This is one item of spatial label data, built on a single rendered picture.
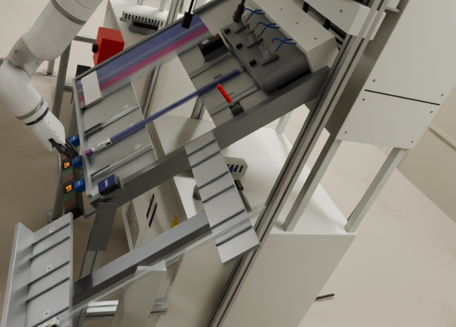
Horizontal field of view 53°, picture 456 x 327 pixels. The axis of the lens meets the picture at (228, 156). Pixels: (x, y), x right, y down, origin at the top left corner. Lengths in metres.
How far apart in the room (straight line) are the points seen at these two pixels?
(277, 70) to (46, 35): 0.56
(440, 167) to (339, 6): 2.74
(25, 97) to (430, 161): 3.16
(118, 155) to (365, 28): 0.73
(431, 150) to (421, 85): 2.44
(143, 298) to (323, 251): 0.86
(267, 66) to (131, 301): 0.66
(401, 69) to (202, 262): 0.83
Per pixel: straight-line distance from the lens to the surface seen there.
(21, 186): 2.40
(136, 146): 1.31
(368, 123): 1.40
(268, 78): 1.20
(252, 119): 1.19
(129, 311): 1.06
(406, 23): 1.29
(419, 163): 3.91
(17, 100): 1.26
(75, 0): 1.12
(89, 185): 1.28
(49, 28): 1.16
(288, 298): 1.87
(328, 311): 2.35
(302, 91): 1.21
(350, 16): 1.15
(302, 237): 1.61
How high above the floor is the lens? 1.53
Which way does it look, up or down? 30 degrees down
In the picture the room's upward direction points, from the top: 22 degrees clockwise
